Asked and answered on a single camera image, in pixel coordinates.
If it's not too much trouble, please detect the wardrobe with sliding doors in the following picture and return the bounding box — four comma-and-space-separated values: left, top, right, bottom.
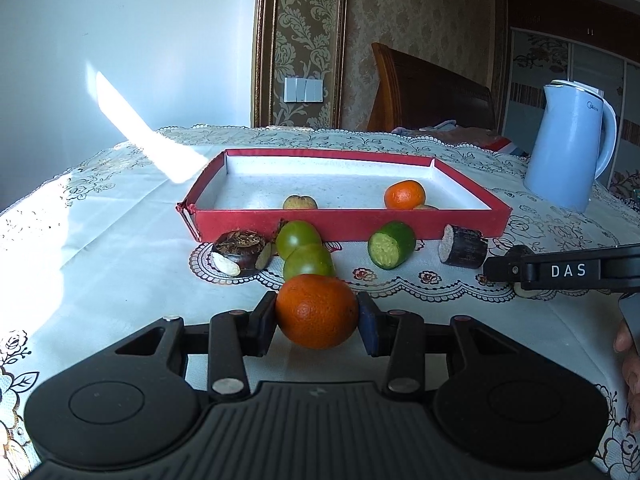
505, 0, 640, 196

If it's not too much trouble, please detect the red striped cloth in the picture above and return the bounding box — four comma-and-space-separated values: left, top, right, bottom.
487, 137, 528, 157

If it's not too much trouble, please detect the green cucumber piece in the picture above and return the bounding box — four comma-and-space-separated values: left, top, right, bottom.
367, 221, 417, 270

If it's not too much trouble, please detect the wooden wall panel frame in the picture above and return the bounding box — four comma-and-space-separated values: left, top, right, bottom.
252, 0, 351, 130

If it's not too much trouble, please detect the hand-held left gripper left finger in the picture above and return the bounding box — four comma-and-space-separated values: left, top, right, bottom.
112, 291, 279, 402

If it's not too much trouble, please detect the white wall light switch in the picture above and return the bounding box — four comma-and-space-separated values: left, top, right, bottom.
284, 77, 324, 103

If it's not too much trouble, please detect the person's right hand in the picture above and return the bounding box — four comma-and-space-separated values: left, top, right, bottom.
614, 317, 640, 433

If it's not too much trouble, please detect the pink blanket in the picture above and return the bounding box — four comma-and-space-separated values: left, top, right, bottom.
392, 120, 506, 148

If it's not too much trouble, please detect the light blue electric kettle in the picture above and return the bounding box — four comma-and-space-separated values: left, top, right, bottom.
523, 80, 618, 213

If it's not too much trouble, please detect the dark sugarcane piece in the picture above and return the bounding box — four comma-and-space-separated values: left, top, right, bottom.
438, 224, 489, 267

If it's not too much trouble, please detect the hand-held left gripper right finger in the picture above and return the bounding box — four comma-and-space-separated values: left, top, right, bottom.
356, 291, 523, 395

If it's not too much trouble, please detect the green tomato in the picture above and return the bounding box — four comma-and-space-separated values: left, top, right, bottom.
276, 220, 323, 261

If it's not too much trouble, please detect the red shallow cardboard box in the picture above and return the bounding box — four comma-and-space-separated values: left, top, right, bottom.
176, 148, 514, 243

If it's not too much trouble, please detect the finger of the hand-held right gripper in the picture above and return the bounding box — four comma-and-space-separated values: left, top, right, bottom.
482, 243, 640, 295

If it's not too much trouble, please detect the mandarin orange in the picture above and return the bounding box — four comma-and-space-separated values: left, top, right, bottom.
275, 274, 360, 351
384, 180, 427, 211

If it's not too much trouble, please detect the dark water chestnut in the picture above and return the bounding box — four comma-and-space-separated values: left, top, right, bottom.
210, 230, 273, 278

